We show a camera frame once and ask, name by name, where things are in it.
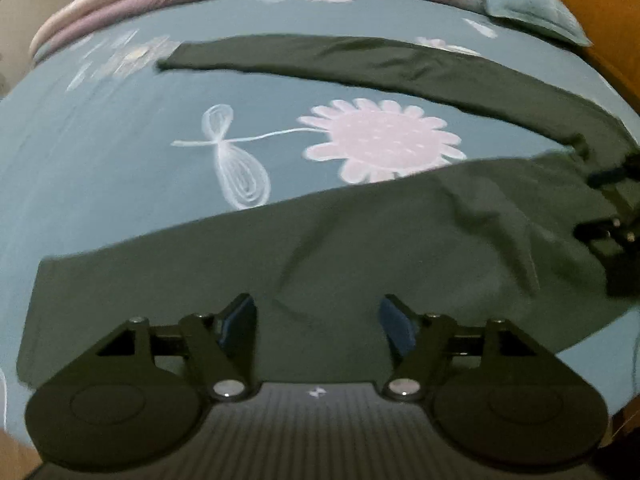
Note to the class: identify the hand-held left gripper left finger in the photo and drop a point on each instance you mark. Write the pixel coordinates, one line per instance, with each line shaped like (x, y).
(236, 320)

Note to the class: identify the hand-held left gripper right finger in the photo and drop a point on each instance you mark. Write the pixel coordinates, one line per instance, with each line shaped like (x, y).
(397, 322)

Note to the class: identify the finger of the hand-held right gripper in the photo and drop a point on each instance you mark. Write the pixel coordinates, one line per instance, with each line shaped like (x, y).
(610, 237)
(617, 175)

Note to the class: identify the dark green pants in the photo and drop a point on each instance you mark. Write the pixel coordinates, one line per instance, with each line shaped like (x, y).
(325, 250)

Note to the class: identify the wooden headboard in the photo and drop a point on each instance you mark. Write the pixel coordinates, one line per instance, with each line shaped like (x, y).
(600, 20)

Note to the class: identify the blue floral bed sheet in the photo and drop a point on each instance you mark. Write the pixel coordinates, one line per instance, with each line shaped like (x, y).
(125, 160)

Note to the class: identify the blue floral pillow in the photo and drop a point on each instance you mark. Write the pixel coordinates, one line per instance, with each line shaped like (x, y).
(530, 0)

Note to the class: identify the pink folded quilt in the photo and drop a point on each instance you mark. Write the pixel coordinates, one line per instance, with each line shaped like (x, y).
(100, 0)

